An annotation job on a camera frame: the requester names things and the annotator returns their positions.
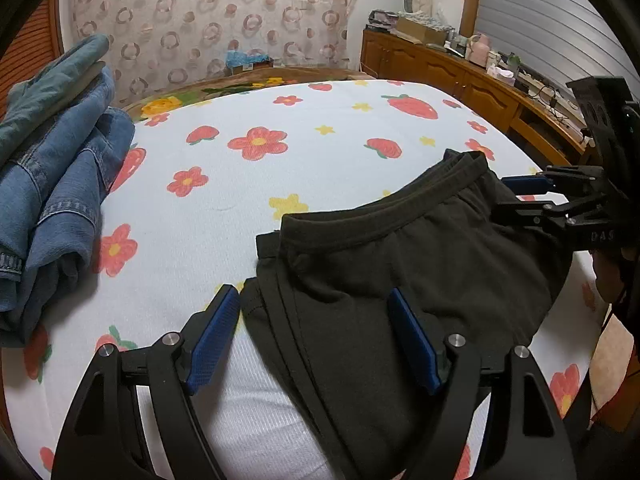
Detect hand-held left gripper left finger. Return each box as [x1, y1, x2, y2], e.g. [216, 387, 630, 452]
[50, 284, 242, 480]

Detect wooden cabinet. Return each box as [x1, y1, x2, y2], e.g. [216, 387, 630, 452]
[361, 29, 601, 171]

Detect wooden slatted wardrobe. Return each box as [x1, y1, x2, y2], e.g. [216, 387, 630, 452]
[0, 0, 63, 98]

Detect teal folded jeans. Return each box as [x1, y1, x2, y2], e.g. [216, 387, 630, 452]
[0, 34, 112, 166]

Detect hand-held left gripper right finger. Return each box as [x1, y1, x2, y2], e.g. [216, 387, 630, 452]
[387, 287, 578, 480]

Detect cardboard box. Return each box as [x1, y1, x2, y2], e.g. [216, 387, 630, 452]
[395, 16, 449, 47]

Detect dark patterned box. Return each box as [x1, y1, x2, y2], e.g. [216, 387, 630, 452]
[366, 9, 401, 31]

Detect pink tissue box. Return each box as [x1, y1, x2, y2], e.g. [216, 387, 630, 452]
[487, 62, 518, 86]

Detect black pants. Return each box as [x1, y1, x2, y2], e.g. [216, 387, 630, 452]
[240, 149, 576, 480]

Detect peach floral blanket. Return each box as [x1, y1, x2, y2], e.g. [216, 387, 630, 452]
[120, 66, 640, 421]

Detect blue box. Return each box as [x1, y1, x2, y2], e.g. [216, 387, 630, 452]
[225, 50, 274, 72]

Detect blue denim jeans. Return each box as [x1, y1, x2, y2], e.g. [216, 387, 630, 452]
[0, 67, 137, 348]

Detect ring patterned curtain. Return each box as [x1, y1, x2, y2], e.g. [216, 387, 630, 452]
[67, 0, 363, 111]

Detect grey window blind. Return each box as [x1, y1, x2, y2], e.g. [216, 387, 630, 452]
[472, 0, 640, 97]

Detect strawberry printed blanket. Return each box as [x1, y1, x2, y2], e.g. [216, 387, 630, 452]
[0, 79, 596, 480]

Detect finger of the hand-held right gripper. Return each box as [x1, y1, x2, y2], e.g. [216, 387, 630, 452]
[502, 165, 609, 197]
[492, 195, 601, 232]

